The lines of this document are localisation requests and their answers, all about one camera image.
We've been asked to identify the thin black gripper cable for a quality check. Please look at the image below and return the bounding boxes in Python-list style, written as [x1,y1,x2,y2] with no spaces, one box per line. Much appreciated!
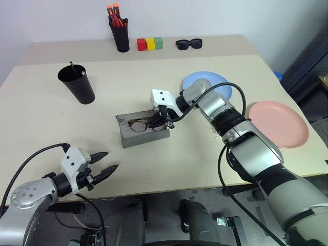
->
[75,193,107,246]

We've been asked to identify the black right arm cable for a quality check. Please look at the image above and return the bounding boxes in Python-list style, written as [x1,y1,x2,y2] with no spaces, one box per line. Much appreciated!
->
[163,82,288,246]

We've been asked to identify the thin black marker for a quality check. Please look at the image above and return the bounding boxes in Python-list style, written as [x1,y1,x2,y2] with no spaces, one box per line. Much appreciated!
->
[69,60,78,78]

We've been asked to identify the blue plastic plate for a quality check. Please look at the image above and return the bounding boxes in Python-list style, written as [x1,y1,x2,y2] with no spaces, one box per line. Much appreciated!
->
[182,71,234,101]

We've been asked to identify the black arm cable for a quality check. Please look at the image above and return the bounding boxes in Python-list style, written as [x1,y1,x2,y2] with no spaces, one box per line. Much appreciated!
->
[0,142,71,215]
[163,82,288,246]

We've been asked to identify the red marker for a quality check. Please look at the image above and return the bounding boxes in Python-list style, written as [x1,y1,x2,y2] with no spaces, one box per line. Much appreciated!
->
[110,14,124,28]

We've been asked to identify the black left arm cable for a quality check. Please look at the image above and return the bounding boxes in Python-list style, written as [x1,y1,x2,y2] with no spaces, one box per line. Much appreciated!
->
[0,142,71,215]

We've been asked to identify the tall black pen holder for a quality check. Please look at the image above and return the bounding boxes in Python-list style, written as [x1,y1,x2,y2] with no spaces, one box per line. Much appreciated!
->
[108,17,130,53]

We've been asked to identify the black bar under table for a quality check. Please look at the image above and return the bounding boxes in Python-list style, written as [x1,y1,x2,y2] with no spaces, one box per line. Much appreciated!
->
[45,201,87,215]

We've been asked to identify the grey glasses case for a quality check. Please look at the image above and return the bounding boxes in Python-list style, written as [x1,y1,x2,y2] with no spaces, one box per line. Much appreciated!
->
[115,109,171,149]

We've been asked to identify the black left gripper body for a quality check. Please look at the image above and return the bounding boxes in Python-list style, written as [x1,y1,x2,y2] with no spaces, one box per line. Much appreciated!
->
[76,163,97,192]

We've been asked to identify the tortoiseshell eyeglasses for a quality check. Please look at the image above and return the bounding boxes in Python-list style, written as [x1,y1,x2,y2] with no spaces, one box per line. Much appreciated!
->
[127,117,166,134]

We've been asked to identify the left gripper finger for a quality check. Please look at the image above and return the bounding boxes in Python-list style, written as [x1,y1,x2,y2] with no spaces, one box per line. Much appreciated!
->
[91,163,119,187]
[89,151,110,166]

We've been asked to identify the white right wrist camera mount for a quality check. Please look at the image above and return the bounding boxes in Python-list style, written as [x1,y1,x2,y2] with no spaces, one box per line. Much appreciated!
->
[150,89,184,120]

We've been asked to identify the black metal floor box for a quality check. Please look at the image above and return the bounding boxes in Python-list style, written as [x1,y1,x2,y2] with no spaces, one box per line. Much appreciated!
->
[216,216,245,246]

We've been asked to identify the black sunglasses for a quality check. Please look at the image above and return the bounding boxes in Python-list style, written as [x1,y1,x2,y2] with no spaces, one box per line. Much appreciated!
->
[175,38,203,51]

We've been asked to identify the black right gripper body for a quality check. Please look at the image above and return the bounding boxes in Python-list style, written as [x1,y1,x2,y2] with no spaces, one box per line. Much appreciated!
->
[154,105,177,129]

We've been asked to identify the orange-capped black marker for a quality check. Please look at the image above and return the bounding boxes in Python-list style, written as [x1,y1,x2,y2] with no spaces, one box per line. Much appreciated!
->
[112,2,122,21]
[106,4,115,24]

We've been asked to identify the pink plastic plate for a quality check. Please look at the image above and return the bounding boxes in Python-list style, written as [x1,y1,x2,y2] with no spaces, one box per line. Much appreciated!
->
[249,101,310,150]

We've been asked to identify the wide black plastic cup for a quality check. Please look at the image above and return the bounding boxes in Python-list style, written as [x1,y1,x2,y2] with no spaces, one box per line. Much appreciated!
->
[57,64,96,105]

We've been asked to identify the dark grey rounded shape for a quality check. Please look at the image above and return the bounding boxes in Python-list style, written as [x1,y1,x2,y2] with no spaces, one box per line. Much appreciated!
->
[106,197,150,246]
[178,198,221,246]

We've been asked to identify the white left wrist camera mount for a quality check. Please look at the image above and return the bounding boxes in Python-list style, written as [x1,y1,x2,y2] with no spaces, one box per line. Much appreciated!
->
[60,147,92,194]

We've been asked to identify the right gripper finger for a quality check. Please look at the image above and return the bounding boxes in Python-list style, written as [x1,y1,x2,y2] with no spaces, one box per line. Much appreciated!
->
[149,117,168,129]
[148,112,163,126]

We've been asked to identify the dark blue partition panel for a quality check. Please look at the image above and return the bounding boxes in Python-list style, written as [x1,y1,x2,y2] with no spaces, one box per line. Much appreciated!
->
[278,25,328,124]

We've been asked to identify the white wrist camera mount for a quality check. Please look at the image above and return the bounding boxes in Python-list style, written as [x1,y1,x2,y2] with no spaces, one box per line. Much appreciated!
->
[60,147,92,194]
[150,89,184,120]

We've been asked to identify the thin white cable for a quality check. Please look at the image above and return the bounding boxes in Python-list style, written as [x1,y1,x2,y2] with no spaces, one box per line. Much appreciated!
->
[71,213,101,231]

